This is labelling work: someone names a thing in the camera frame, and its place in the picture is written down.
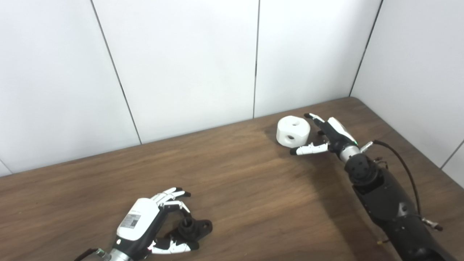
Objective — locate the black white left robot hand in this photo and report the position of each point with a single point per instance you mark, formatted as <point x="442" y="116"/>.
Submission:
<point x="139" y="221"/>

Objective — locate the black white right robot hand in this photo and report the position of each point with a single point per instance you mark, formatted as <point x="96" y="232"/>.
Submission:
<point x="335" y="136"/>

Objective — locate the round white plastic piece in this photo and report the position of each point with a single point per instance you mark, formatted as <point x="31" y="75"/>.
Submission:
<point x="290" y="130"/>

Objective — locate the black plastic holder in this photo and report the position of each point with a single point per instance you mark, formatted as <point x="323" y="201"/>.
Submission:
<point x="197" y="228"/>

